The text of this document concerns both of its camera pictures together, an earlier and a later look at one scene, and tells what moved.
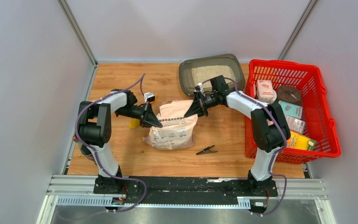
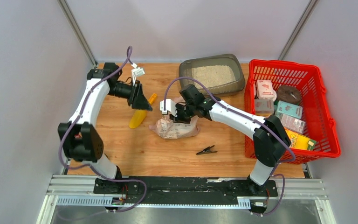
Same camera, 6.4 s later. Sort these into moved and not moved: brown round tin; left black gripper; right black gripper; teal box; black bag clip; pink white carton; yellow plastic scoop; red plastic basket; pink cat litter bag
Moved: pink cat litter bag; right black gripper; left black gripper
Not moved: black bag clip; yellow plastic scoop; pink white carton; brown round tin; teal box; red plastic basket
